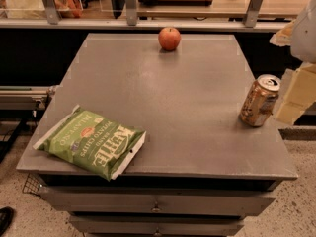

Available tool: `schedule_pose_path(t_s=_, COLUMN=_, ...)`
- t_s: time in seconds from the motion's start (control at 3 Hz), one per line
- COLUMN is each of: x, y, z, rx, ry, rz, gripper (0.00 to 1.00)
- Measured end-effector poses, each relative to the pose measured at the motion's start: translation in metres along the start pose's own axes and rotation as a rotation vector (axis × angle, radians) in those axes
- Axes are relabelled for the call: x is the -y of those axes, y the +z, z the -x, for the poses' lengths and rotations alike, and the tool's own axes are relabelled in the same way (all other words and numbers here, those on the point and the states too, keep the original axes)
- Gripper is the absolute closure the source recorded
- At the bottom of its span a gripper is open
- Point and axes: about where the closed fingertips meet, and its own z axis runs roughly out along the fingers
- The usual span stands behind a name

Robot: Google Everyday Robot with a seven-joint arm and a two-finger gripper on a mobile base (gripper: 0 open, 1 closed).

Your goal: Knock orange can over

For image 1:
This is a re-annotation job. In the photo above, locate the grey drawer cabinet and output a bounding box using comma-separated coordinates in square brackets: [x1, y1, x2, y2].
[18, 34, 297, 237]

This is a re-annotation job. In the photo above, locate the lower drawer knob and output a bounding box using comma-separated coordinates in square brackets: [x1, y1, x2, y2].
[153, 228, 162, 237]

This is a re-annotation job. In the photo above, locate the orange snack bag on shelf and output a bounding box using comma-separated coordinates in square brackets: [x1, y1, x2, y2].
[54, 0, 82, 18]

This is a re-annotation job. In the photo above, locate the clear plastic bin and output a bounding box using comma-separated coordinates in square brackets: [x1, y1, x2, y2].
[0, 0, 83, 20]

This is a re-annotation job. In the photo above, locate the red apple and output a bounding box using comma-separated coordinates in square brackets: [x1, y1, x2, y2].
[158, 28, 181, 51]

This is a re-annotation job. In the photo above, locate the black shoe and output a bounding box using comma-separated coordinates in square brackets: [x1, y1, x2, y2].
[0, 206, 14, 236]

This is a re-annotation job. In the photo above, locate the orange soda can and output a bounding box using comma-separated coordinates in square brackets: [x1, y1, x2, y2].
[239, 74, 280, 127]

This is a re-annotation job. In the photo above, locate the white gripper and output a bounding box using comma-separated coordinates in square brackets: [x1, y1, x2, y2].
[270, 0, 316, 125]

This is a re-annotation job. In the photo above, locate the metal rail left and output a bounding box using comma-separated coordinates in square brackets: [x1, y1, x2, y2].
[0, 85, 58, 110]

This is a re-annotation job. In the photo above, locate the upper drawer knob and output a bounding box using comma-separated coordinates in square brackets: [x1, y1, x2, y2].
[151, 202, 161, 213]

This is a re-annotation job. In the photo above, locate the drawer knob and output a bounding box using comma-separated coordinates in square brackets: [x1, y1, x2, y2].
[151, 202, 161, 213]
[153, 228, 162, 237]

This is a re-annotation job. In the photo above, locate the wire mesh basket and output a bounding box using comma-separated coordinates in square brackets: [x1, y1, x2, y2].
[22, 174, 41, 197]

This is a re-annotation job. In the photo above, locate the green Kettle chips bag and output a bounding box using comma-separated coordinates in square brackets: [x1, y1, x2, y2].
[34, 105, 146, 181]

